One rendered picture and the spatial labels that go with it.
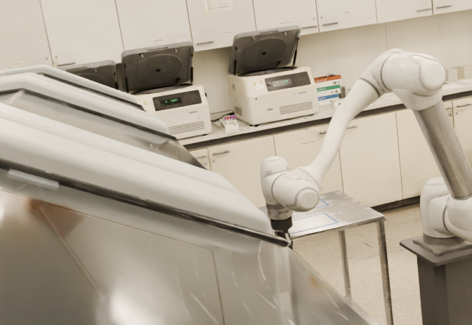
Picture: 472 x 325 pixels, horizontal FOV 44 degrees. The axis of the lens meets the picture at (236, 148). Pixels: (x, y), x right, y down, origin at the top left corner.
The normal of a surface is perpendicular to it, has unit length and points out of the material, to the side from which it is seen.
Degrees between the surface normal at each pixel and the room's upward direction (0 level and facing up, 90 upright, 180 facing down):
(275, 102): 90
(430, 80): 82
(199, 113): 90
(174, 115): 90
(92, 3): 90
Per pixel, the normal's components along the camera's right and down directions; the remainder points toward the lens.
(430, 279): -0.96, 0.19
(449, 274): 0.25, 0.17
